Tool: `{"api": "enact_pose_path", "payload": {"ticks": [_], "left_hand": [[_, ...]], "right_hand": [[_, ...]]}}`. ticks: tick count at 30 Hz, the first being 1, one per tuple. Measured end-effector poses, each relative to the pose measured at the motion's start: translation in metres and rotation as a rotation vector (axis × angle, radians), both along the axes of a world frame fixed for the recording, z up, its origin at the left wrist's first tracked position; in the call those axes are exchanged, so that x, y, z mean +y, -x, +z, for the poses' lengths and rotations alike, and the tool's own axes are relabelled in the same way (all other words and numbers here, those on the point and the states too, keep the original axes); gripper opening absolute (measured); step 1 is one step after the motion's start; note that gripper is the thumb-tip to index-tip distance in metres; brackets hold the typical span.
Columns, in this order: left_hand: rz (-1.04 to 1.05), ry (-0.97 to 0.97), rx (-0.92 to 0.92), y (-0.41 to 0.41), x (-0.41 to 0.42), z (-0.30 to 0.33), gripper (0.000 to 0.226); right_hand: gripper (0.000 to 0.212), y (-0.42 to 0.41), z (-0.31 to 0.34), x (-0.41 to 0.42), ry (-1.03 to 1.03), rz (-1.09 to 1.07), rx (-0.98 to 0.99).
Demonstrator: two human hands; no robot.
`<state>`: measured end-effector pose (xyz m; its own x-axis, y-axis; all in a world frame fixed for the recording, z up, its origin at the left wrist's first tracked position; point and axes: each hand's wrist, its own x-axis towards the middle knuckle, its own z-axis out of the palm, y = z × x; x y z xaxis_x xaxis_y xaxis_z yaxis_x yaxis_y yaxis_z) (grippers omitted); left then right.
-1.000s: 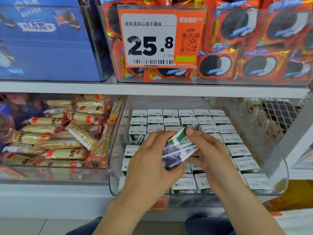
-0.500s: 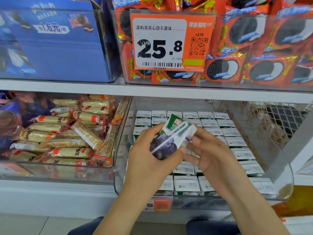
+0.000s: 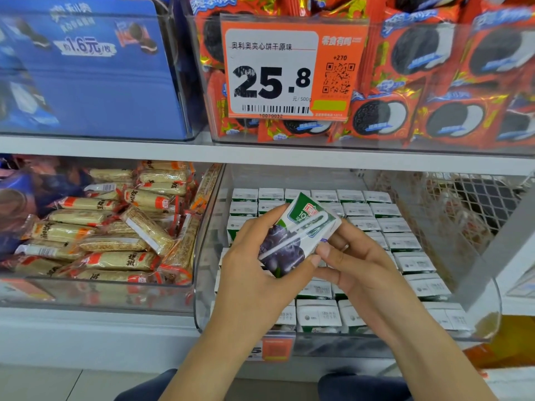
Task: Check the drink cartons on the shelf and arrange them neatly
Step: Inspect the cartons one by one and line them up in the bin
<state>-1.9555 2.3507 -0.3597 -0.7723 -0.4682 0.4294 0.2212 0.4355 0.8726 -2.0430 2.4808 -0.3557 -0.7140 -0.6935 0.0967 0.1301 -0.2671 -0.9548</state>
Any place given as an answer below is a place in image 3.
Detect person's right hand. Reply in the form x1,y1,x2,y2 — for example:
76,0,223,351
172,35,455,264
313,217,431,331

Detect person's left hand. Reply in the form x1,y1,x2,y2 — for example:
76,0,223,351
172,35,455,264
213,204,323,343

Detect blueberry juice carton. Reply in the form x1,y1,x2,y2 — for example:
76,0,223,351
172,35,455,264
257,191,343,278

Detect person's right forearm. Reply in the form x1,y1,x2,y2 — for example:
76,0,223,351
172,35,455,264
385,303,498,401

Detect person's left forearm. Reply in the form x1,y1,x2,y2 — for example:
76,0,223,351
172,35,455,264
159,328,269,401

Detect person's blue jeans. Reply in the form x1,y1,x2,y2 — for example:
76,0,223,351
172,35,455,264
115,367,415,401

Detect small orange price tag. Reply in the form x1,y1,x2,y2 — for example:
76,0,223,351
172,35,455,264
246,333,297,361

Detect clear plastic display bin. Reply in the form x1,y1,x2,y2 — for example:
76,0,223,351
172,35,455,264
0,156,222,314
194,164,503,360

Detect yellow orange snack packet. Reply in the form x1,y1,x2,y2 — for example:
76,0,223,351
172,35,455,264
464,315,535,369

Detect pile of yellow wafer bars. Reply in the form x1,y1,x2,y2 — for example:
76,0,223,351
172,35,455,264
12,160,220,286

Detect stack of red cookie packets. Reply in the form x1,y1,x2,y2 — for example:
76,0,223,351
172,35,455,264
186,0,535,152

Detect large white orange price tag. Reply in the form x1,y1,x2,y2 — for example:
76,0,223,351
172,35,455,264
221,14,369,123

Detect faded orange price tag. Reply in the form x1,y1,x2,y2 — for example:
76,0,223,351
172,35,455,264
0,278,55,301

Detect pile of blue snack packets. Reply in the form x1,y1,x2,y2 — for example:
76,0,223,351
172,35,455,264
0,156,93,264

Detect blue cardboard display box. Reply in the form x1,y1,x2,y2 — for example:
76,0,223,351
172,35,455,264
0,0,206,141

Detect white wire mesh divider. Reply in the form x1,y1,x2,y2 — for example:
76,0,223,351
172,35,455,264
422,169,532,251

